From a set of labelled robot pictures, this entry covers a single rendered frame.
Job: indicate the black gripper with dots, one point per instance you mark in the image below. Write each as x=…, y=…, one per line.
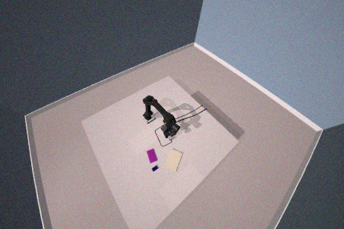
x=172, y=132

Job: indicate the purple flat rectangular block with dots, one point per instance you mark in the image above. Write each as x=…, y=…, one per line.
x=151, y=155

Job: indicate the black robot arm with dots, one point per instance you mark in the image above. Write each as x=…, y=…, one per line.
x=168, y=117

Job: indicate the beige flat rectangular slab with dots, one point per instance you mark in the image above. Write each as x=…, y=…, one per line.
x=173, y=160

